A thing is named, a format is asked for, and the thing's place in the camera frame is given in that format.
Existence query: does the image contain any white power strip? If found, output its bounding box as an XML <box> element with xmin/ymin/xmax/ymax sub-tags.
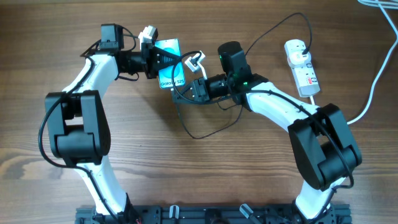
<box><xmin>284</xmin><ymin>39</ymin><xmax>320</xmax><ymax>98</ymax></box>

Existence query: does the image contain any white cables top right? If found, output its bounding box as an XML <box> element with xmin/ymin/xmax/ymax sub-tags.
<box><xmin>356</xmin><ymin>0</ymin><xmax>398</xmax><ymax>10</ymax></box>

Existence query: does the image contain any black camera cable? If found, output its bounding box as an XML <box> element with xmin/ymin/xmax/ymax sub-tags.
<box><xmin>37</xmin><ymin>26</ymin><xmax>139</xmax><ymax>224</ymax></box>
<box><xmin>171</xmin><ymin>50</ymin><xmax>355</xmax><ymax>190</ymax></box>

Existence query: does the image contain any black USB charger cable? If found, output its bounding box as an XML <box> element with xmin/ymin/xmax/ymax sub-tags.
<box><xmin>171</xmin><ymin>12</ymin><xmax>313</xmax><ymax>140</ymax></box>

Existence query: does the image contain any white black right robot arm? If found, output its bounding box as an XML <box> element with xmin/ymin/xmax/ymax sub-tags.
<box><xmin>172</xmin><ymin>41</ymin><xmax>363</xmax><ymax>223</ymax></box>

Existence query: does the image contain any black right camera cable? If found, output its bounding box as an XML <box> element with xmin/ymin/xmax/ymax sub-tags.
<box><xmin>171</xmin><ymin>50</ymin><xmax>355</xmax><ymax>190</ymax></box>

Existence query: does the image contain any white power strip cord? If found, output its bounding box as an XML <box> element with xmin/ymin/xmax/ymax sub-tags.
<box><xmin>309</xmin><ymin>0</ymin><xmax>398</xmax><ymax>125</ymax></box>

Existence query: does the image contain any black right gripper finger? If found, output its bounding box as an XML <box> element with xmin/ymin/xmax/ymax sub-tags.
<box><xmin>173</xmin><ymin>92</ymin><xmax>199</xmax><ymax>105</ymax></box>
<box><xmin>179</xmin><ymin>81</ymin><xmax>196</xmax><ymax>96</ymax></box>

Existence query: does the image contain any black left camera cable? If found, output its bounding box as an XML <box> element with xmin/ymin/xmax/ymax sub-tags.
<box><xmin>37</xmin><ymin>26</ymin><xmax>139</xmax><ymax>224</ymax></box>

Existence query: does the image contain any teal screen smartphone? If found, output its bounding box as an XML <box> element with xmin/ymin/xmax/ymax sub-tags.
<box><xmin>155</xmin><ymin>39</ymin><xmax>185</xmax><ymax>89</ymax></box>

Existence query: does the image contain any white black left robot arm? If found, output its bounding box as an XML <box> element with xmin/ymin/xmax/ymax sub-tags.
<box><xmin>38</xmin><ymin>24</ymin><xmax>184</xmax><ymax>223</ymax></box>

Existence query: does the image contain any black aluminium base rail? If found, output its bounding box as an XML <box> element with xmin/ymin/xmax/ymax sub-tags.
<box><xmin>75</xmin><ymin>204</ymin><xmax>353</xmax><ymax>224</ymax></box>

